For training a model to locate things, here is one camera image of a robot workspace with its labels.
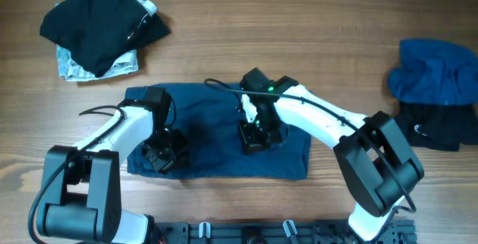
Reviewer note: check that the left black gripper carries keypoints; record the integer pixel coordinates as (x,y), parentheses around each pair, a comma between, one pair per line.
(175,160)

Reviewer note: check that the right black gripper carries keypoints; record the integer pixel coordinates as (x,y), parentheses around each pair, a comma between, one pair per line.
(252,142)

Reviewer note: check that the dark blue shorts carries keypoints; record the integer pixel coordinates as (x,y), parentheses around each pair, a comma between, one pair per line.
(210,121)

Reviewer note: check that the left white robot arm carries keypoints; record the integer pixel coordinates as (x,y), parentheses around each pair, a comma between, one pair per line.
(80,195)

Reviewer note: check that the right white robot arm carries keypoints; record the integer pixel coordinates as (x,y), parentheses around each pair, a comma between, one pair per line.
(378,165)

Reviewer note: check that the white grey folded garment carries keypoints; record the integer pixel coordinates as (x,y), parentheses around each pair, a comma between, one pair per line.
(125,64)

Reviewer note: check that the black folded garment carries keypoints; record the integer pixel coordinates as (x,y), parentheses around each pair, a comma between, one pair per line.
(97,32)

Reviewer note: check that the black garment with print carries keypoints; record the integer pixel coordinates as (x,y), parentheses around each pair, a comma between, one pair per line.
(437,127)

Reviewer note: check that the blue crumpled garment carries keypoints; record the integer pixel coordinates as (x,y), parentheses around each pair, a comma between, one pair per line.
(434,72)

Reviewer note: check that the black mounting rail base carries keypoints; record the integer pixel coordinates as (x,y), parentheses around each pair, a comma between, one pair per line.
(333,231)

